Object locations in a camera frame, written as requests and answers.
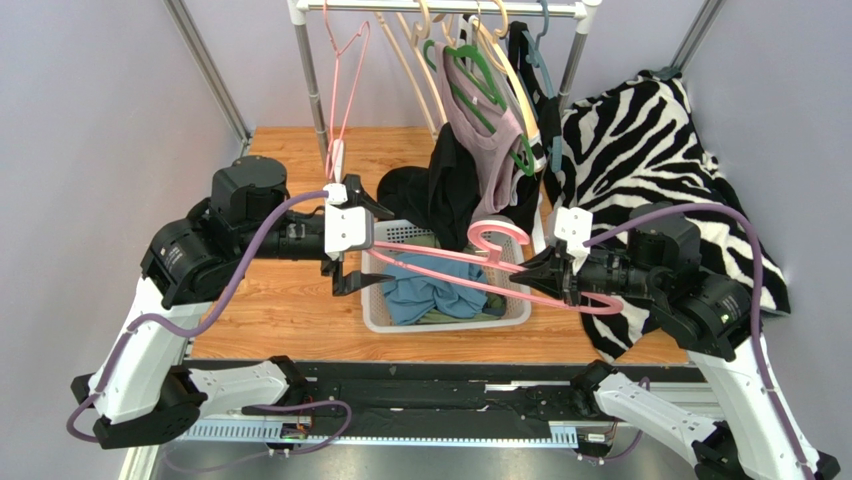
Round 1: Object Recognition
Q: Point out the zebra print blanket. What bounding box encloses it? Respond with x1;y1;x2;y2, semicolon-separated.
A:
544;70;791;363

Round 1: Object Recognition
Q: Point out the beige wooden hanger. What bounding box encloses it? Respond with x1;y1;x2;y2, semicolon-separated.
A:
373;1;447;140

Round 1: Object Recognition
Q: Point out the white plastic laundry basket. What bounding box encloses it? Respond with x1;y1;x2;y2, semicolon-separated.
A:
361;251;532;334

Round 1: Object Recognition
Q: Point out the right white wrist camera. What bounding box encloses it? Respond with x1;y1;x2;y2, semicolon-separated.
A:
549;207;593;256

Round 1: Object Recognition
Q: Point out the blue tank top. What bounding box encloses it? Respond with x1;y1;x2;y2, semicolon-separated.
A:
381;253;488;326

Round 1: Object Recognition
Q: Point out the black tank top on right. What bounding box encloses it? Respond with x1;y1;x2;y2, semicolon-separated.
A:
500;21;555;235

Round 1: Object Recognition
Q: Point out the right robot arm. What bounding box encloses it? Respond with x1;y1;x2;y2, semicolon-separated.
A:
511;204;841;479

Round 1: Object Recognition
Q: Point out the mauve tank top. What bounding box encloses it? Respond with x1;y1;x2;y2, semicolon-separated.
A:
432;42;524;218

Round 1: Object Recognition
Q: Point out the green hanger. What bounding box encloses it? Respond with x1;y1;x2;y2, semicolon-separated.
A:
422;40;537;177

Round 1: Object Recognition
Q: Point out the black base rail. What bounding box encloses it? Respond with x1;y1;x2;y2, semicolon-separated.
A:
296;361;614;440

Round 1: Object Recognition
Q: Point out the thick pink plastic hanger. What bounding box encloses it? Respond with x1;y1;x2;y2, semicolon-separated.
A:
366;220;624;316

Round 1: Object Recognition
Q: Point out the grey-blue hanger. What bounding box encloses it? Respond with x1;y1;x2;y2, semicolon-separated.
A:
524;1;563;174

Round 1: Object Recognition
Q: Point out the thin pink wire hanger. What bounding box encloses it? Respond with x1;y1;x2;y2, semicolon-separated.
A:
322;1;371;183

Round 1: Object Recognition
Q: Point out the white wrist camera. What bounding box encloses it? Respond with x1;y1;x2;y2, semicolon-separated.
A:
549;207;593;256
324;204;375;259

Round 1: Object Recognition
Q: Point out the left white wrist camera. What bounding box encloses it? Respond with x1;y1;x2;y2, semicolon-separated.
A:
324;204;375;259

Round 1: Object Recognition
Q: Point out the metal clothes rack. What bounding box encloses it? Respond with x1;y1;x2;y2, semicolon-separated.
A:
288;0;600;183

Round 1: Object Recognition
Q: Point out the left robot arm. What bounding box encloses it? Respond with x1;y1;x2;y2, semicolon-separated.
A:
66;156;392;450

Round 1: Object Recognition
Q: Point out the green tank top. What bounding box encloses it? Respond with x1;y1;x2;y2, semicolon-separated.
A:
406;234;506;325

